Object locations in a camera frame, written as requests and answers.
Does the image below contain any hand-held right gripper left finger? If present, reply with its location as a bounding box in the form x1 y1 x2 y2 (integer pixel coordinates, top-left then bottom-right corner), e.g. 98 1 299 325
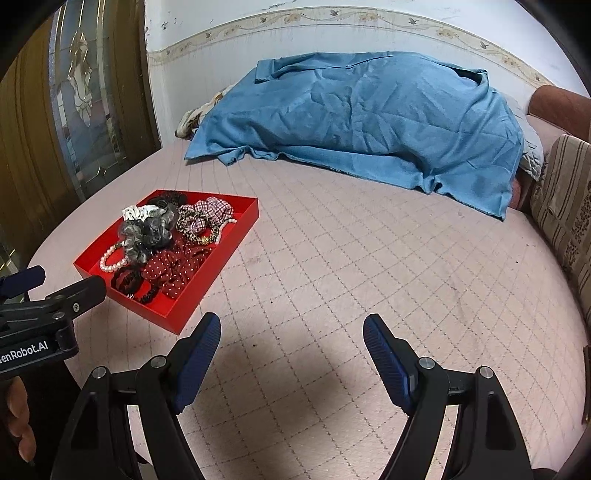
50 312 222 480

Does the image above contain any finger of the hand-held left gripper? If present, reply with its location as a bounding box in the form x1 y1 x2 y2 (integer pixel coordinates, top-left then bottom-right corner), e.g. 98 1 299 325
18 276 108 324
0 265 47 300

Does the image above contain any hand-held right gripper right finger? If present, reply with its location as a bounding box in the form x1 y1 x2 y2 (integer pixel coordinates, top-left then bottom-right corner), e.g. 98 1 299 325
363 314 536 480

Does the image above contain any red polka dot scrunchie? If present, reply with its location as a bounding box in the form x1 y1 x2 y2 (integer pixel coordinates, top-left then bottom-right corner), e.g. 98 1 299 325
140 242 211 302

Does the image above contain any red tray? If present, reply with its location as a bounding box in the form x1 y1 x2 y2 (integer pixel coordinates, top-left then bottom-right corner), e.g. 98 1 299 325
74 189 260 335

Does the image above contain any grey scrunchie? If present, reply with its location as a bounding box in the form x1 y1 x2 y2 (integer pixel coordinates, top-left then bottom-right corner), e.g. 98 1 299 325
119 211 180 265

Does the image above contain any white dotted scrunchie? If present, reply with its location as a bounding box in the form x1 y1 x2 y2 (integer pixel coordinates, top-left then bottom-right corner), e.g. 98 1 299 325
122 203 161 223

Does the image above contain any person's left hand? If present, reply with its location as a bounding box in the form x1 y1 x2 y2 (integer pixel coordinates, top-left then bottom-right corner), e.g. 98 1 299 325
0 376 38 463

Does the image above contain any pink quilted bed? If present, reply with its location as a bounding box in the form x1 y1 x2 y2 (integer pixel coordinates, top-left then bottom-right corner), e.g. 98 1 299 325
27 137 591 480

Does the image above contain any leopard print scrunchie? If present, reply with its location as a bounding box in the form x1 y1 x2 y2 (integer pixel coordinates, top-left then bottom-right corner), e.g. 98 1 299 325
177 205 206 241

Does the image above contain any plaid scrunchie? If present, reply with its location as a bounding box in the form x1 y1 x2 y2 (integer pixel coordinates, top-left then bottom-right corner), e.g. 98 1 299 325
190 196 235 232

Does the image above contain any wooden door with glass panel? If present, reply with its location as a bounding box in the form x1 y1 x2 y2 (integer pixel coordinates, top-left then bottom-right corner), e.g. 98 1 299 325
0 0 163 278

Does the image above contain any floral cloth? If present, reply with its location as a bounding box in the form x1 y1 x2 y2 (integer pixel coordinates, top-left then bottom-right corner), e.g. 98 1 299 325
174 89 232 140

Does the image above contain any blue blanket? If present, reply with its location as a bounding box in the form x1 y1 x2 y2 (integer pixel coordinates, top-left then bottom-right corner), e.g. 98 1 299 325
185 52 526 223

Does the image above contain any striped beige cushion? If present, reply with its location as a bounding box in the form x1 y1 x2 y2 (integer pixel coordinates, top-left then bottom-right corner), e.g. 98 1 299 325
530 134 591 326

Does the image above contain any grey quilted cloth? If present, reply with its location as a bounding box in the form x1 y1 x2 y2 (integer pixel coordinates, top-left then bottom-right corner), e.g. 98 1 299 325
505 93 546 184

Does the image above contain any brown sofa armrest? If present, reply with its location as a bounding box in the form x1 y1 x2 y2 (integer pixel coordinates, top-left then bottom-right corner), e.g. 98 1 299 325
510 84 591 214

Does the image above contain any black lace hair tie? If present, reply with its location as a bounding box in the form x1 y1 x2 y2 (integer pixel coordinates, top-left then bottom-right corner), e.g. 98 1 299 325
147 190 188 209

